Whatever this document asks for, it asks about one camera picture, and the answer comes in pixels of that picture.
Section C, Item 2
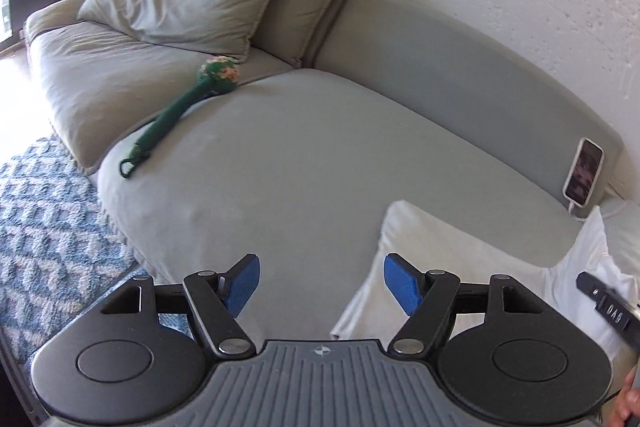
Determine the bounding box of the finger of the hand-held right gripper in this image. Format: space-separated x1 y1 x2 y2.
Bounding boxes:
576 272 640 334

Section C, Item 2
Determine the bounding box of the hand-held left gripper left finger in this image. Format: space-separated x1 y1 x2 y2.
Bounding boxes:
100 253 262 356

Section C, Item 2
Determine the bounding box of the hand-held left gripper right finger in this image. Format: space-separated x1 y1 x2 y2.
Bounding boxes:
383 253 549 356

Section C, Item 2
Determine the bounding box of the white t-shirt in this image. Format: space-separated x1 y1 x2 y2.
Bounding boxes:
330 200 640 363

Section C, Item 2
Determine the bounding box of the person's right hand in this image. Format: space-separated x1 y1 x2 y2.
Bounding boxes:
611 377 640 427

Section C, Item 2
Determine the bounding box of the smartphone in white case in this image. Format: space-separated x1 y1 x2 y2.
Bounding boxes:
563 137 605 208

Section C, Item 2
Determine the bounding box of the grey sofa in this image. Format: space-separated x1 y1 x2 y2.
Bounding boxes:
24 0 626 308

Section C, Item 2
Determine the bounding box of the green knitted stick toy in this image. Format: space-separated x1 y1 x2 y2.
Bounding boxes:
119 56 242 180

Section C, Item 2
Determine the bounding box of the blue patterned rug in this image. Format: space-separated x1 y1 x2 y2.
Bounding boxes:
0 134 197 365

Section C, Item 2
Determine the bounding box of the white charging cable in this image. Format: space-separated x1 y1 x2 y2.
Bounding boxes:
567 202 597 224

